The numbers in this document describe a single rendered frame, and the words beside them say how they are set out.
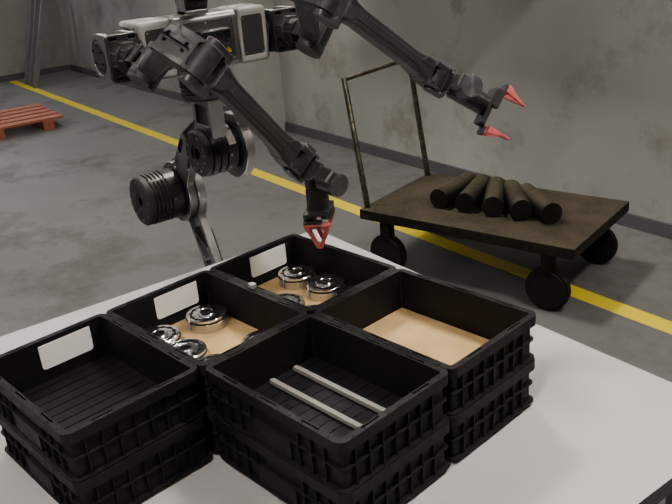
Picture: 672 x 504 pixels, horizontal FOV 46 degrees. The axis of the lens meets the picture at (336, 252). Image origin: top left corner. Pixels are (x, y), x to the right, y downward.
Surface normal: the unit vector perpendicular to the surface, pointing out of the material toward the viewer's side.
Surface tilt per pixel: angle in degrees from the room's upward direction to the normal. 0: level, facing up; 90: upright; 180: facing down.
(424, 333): 0
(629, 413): 0
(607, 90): 90
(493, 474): 0
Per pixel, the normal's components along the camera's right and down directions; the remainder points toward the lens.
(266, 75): 0.59, 0.27
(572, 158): -0.80, 0.29
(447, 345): -0.07, -0.92
